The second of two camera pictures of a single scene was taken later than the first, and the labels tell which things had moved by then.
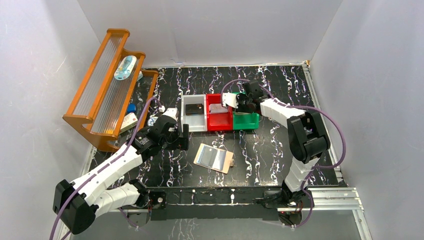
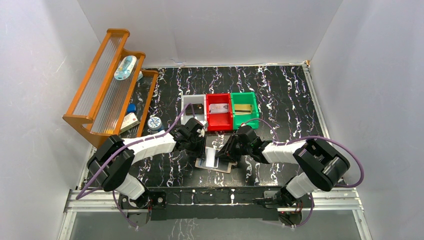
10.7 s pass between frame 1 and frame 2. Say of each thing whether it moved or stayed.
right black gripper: moved
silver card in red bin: stayed
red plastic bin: stayed
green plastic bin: stayed
